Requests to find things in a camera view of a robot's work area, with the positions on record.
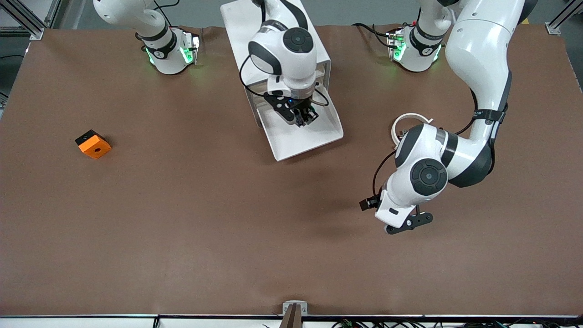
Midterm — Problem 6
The orange and black block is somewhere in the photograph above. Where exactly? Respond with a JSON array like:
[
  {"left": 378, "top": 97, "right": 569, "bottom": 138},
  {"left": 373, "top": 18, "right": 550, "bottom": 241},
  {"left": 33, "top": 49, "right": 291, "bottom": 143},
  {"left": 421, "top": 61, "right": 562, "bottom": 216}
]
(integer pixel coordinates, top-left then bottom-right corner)
[{"left": 75, "top": 129, "right": 112, "bottom": 160}]

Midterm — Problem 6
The brown vertical bar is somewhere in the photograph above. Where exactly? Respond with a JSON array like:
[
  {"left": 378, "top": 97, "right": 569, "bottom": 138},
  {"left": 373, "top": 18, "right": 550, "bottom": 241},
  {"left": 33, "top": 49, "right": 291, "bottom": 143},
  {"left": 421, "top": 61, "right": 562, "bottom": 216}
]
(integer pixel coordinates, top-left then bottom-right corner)
[{"left": 280, "top": 304, "right": 303, "bottom": 328}]

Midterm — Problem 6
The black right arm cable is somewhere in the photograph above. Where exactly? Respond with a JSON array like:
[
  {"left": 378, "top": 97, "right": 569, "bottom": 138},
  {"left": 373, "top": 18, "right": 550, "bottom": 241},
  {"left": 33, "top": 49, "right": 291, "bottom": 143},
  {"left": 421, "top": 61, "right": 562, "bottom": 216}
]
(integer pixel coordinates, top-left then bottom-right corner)
[{"left": 239, "top": 55, "right": 329, "bottom": 108}]

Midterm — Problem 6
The white beige drawer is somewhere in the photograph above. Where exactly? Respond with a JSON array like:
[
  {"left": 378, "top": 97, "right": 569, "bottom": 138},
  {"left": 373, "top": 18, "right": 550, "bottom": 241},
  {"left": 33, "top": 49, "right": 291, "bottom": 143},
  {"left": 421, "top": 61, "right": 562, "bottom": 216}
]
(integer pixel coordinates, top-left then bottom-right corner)
[{"left": 255, "top": 89, "right": 344, "bottom": 162}]

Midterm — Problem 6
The grey metal bracket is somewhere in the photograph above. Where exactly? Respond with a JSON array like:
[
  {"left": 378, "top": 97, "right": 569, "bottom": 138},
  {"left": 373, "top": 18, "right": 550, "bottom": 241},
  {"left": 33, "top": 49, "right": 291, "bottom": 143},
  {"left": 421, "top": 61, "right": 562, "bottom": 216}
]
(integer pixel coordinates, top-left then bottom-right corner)
[{"left": 282, "top": 300, "right": 308, "bottom": 316}]

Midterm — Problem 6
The white half-ring pipe clamp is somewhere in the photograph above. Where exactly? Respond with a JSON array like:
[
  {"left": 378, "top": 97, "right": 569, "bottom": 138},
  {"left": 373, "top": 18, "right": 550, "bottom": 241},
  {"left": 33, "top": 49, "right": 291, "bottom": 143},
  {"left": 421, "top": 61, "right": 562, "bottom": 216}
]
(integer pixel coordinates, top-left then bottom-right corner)
[{"left": 392, "top": 113, "right": 433, "bottom": 149}]

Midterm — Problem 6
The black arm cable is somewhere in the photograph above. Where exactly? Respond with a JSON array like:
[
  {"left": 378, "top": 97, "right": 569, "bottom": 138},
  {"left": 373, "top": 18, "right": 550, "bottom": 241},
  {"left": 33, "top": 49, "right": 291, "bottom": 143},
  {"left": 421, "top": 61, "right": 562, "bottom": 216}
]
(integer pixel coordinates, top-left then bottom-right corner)
[
  {"left": 239, "top": 55, "right": 329, "bottom": 108},
  {"left": 359, "top": 89, "right": 511, "bottom": 211}
]

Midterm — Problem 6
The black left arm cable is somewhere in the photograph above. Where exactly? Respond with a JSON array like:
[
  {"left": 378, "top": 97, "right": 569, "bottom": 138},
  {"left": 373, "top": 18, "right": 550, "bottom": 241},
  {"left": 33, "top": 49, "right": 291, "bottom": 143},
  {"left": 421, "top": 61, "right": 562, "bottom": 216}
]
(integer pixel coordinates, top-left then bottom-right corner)
[{"left": 359, "top": 89, "right": 511, "bottom": 211}]

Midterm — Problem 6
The aluminium frame post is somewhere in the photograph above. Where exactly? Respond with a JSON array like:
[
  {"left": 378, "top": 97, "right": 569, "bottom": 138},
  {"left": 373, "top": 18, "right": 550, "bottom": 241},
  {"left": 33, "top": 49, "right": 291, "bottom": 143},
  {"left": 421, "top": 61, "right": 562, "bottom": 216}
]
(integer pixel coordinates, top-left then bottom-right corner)
[
  {"left": 0, "top": 0, "right": 62, "bottom": 41},
  {"left": 545, "top": 0, "right": 583, "bottom": 36}
]

